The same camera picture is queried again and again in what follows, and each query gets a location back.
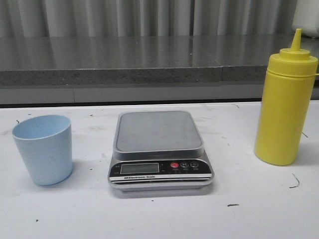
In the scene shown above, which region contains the light blue plastic cup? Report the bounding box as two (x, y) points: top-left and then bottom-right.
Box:
(12, 115), (73, 186)

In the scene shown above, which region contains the yellow squeeze bottle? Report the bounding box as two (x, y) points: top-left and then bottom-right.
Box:
(254, 28), (319, 165)

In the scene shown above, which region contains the silver digital kitchen scale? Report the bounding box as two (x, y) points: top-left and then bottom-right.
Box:
(108, 111), (214, 192)

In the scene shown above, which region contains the grey stone counter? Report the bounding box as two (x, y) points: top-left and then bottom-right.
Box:
(0, 34), (319, 105)

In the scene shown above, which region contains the grey pleated curtain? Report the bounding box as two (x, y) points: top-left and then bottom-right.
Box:
(0, 0), (297, 37)

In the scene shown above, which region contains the white container on counter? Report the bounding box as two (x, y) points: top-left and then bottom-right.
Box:
(292, 0), (319, 38)

